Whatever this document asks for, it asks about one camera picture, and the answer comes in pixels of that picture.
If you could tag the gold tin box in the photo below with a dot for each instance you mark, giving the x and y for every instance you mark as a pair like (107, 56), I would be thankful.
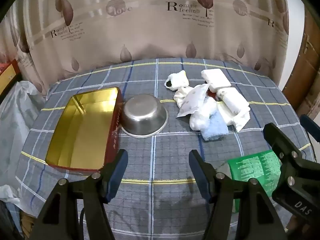
(82, 130)

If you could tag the red and white small item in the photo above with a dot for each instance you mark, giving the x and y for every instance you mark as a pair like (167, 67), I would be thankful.
(212, 95)

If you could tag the cream soft package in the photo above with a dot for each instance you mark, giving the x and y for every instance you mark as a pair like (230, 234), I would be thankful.
(240, 120)

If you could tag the brown wooden board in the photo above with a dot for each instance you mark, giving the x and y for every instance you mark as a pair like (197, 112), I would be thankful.
(307, 80)

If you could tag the dark cloth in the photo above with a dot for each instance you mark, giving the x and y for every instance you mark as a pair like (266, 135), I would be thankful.
(10, 222)

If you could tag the white fluffy hair band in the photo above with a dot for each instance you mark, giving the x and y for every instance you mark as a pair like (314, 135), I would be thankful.
(180, 80)

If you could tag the beige printed curtain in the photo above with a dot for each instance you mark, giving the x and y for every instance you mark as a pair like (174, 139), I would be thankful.
(150, 30)

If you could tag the red and yellow box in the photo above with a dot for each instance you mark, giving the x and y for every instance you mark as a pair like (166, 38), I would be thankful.
(7, 77)

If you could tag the long white packet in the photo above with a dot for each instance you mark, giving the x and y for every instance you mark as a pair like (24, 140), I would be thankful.
(233, 100)

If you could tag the green packet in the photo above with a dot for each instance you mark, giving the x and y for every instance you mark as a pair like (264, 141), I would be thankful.
(252, 166)

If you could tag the light blue towel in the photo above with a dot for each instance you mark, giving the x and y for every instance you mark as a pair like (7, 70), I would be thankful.
(215, 127)

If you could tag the steel bowl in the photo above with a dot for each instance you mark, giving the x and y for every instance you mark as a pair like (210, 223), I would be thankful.
(142, 115)

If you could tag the white square packet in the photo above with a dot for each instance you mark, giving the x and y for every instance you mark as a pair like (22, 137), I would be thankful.
(216, 80)

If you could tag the translucent plastic sheet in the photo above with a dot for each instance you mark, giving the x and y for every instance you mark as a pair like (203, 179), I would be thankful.
(17, 120)

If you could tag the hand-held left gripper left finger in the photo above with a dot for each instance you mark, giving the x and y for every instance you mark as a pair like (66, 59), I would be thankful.
(117, 177)

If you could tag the grey plaid cloth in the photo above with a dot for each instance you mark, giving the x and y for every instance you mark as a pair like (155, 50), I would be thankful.
(162, 155)

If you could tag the cream scrunchie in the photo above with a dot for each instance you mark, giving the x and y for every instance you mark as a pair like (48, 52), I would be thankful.
(180, 96)

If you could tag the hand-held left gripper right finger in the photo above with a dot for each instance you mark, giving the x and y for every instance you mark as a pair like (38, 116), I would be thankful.
(201, 180)

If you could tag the white floral printed packet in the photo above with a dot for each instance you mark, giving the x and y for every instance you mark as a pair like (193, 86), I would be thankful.
(191, 100)

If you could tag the red plastic bag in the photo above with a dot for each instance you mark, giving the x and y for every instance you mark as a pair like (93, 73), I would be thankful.
(3, 67)

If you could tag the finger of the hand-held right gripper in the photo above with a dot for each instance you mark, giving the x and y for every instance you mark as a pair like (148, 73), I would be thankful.
(311, 128)
(280, 142)

